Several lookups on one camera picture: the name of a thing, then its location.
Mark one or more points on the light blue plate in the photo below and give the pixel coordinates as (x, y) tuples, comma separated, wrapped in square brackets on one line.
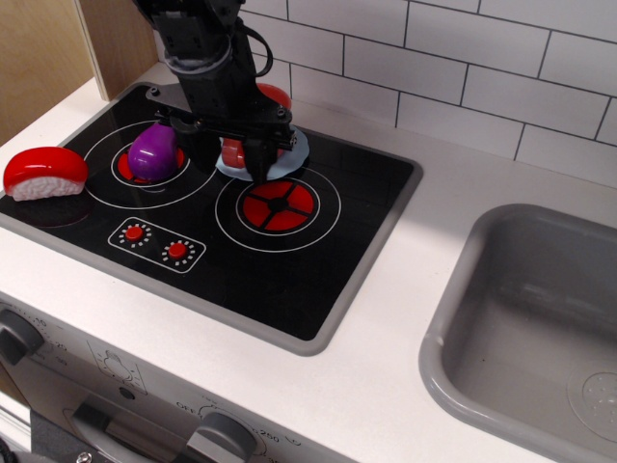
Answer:
[(288, 161)]

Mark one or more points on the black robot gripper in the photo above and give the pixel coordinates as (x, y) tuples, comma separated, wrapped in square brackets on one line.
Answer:
[(226, 103)]

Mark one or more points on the purple toy eggplant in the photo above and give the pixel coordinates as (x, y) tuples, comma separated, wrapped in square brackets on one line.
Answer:
[(155, 155)]

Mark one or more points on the grey oven knob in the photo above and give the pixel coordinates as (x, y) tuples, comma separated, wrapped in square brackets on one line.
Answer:
[(19, 338), (221, 439)]

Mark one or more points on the orange plastic cup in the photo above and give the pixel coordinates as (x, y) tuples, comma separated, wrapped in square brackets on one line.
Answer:
[(232, 151)]

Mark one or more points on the black toy stovetop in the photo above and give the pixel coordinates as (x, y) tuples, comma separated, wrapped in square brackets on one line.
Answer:
[(281, 261)]

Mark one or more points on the grey toy sink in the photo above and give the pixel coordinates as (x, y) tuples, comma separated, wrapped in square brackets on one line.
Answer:
[(523, 342)]

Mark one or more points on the wooden side panel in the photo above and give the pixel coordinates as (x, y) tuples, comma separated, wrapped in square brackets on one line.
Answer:
[(51, 48)]

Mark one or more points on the grey right oven knob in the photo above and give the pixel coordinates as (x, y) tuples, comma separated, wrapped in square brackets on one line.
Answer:
[(221, 439)]

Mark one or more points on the red white toy sushi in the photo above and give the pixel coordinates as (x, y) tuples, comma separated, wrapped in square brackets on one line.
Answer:
[(45, 172)]

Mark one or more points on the grey left oven knob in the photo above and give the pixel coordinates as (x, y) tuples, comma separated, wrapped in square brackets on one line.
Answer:
[(19, 338)]

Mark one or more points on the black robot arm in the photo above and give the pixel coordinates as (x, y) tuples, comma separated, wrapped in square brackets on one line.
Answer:
[(207, 46)]

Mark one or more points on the grey oven front panel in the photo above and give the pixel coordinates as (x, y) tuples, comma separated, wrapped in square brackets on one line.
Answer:
[(128, 410)]

